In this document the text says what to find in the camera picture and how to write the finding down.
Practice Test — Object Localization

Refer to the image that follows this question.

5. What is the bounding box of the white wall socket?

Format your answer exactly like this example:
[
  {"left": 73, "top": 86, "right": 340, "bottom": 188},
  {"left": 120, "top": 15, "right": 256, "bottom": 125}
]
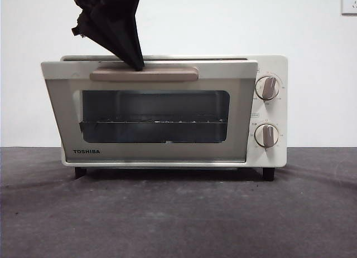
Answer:
[{"left": 341, "top": 0, "right": 357, "bottom": 16}]

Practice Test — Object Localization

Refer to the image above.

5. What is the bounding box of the white Toshiba toaster oven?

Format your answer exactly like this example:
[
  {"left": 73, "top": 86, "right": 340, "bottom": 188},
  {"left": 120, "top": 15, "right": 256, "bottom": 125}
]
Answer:
[{"left": 40, "top": 54, "right": 290, "bottom": 182}]

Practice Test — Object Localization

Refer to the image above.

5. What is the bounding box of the glass oven door beige handle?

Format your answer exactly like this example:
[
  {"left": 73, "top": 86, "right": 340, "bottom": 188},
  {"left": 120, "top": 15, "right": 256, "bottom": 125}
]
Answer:
[{"left": 40, "top": 60, "right": 259, "bottom": 163}]

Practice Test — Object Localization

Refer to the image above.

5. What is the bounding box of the beige oven knob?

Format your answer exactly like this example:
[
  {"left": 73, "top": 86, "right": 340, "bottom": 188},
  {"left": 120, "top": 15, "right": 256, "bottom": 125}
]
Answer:
[
  {"left": 255, "top": 123, "right": 279, "bottom": 148},
  {"left": 254, "top": 75, "right": 281, "bottom": 100}
]

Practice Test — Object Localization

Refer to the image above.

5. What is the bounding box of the metal wire oven rack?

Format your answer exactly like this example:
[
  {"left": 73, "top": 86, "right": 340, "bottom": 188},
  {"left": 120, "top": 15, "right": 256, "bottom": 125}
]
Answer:
[{"left": 79, "top": 118, "right": 228, "bottom": 144}]

